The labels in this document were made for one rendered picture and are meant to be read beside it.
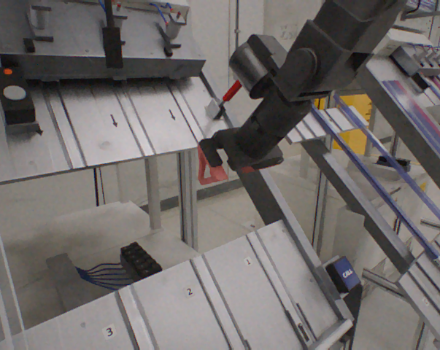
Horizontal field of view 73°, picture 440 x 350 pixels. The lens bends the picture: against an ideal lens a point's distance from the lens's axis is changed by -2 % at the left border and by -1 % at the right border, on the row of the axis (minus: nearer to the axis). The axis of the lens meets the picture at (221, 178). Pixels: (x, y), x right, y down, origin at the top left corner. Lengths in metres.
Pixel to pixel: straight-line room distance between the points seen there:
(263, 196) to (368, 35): 0.34
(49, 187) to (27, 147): 1.78
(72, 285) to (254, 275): 0.44
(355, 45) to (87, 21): 0.43
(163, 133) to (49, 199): 1.80
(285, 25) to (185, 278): 1.30
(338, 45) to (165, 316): 0.37
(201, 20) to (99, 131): 2.20
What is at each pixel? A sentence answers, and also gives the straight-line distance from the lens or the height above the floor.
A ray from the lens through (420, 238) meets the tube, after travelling 0.70.
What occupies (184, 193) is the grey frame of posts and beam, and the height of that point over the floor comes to 0.78.
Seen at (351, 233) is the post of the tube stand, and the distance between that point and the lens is 0.76.
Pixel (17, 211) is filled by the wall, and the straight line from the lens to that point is 2.28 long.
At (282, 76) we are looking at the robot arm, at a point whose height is 1.10.
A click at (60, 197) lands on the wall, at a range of 2.30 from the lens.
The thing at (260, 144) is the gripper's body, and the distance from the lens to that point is 0.42.
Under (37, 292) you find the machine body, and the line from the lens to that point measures 0.87.
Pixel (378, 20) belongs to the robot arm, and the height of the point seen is 1.15.
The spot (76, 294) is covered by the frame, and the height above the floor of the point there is 0.66.
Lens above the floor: 1.11
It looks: 19 degrees down
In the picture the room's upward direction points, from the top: straight up
